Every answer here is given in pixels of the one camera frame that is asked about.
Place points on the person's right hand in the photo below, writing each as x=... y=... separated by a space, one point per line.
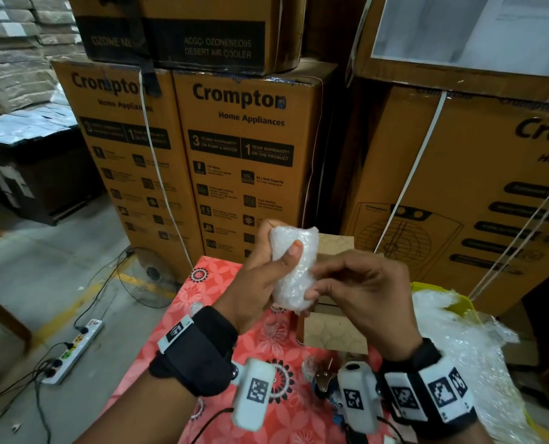
x=376 y=300

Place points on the person's left hand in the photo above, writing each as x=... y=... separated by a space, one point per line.
x=247 y=291

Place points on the small cardboard box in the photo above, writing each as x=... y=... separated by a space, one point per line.
x=335 y=337

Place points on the bubble wrap sheet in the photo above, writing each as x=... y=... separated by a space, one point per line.
x=298 y=268

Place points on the tape dispenser with tape roll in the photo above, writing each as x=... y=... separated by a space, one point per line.
x=325 y=383

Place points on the bubble wrap bundle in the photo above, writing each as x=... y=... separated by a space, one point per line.
x=478 y=365

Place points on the person's left forearm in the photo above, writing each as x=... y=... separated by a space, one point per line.
x=136 y=416

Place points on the stack of Crompton cartons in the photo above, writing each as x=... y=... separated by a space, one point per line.
x=247 y=152

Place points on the black wristband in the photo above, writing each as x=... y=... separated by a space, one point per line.
x=432 y=393
x=196 y=351

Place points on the black power adapter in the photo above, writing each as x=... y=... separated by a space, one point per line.
x=128 y=254

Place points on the orange floral tablecloth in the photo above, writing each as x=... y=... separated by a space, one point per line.
x=284 y=411

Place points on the white power strip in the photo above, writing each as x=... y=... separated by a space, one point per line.
x=71 y=351

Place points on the brown plastic chair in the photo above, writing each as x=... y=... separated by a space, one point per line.
x=2 y=314

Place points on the pile of white papers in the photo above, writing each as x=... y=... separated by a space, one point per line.
x=25 y=124

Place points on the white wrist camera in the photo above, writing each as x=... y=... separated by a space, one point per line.
x=256 y=393
x=356 y=397

